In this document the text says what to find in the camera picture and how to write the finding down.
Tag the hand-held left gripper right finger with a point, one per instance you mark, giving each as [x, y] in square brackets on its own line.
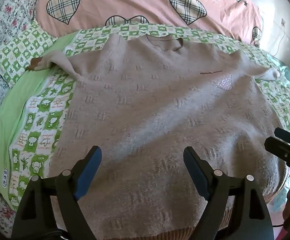
[197, 175]

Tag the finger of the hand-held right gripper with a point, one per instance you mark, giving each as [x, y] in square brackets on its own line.
[289, 135]
[281, 148]

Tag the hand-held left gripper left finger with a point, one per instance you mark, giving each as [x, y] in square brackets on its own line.
[88, 173]

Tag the beige knitted sweater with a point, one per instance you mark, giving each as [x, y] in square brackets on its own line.
[160, 110]

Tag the green checkered blanket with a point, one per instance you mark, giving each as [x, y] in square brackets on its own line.
[42, 120]

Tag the floral bedsheet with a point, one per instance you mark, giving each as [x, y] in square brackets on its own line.
[2, 30]

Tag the pink heart print duvet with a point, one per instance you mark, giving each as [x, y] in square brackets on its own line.
[134, 2]

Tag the white wall socket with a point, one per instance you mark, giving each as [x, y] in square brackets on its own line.
[283, 22]

